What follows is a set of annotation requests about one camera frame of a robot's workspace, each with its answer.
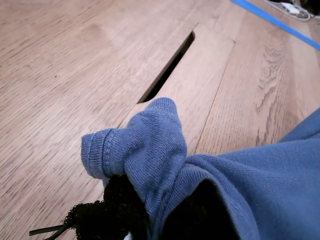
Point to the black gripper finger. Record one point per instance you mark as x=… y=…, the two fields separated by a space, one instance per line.
x=197 y=220
x=112 y=220

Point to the blue printed T-shirt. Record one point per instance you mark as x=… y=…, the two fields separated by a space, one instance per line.
x=155 y=150

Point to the black zip tie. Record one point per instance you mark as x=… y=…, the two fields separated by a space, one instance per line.
x=42 y=231

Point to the long blue tape strip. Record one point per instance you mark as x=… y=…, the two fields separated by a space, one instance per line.
x=275 y=21

